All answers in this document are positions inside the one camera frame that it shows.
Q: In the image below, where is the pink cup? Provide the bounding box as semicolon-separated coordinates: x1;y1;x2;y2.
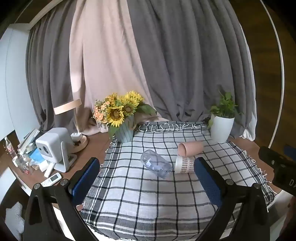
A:
178;141;204;158

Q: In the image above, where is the black white checked tablecloth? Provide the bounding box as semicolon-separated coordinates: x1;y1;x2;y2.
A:
80;121;277;240

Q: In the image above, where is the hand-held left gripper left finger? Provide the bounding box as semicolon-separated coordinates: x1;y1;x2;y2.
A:
22;157;100;241

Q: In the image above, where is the grey curtain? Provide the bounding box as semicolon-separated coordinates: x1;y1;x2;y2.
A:
25;0;258;141

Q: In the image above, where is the white stick-shaped device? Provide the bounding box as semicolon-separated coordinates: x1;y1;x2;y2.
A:
44;162;56;178

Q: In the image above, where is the white plant pot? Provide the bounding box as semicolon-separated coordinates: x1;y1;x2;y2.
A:
210;115;235;143

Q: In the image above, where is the blue ribbed vase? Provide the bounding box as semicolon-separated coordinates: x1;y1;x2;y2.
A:
114;115;135;143

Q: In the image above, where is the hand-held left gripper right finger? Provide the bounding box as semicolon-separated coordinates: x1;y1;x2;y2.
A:
194;157;271;241

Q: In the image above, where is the striped cloth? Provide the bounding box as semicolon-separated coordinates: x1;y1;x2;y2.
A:
5;201;25;241

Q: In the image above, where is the wooden desk lamp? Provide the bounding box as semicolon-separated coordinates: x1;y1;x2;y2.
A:
54;98;88;153

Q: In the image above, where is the clear plastic bottle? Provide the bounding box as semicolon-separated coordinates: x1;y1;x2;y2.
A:
3;136;17;161

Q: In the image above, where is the white curved hoop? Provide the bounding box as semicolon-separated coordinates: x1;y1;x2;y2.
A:
259;0;285;149

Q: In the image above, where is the white remote control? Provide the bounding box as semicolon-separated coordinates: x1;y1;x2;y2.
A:
41;173;63;188

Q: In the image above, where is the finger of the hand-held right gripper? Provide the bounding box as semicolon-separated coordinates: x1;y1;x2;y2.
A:
258;146;287;166

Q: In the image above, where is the checked paper cup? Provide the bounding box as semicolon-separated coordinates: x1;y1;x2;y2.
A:
174;155;196;174

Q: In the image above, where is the white projector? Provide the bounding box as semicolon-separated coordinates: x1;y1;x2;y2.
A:
35;127;77;173

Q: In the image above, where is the sunflower bouquet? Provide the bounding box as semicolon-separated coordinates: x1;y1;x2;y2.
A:
92;91;158;137

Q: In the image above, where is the pink curtain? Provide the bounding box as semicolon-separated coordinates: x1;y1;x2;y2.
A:
69;0;162;136

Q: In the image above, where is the clear plastic cup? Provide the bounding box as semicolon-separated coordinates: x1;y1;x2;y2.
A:
140;149;173;179

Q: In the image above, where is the person's right forearm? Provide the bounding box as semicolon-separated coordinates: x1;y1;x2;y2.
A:
279;194;296;241

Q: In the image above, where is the green potted plant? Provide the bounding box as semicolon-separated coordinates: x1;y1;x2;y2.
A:
207;91;243;129

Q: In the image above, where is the blue packet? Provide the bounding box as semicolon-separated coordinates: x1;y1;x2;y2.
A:
29;148;45;164

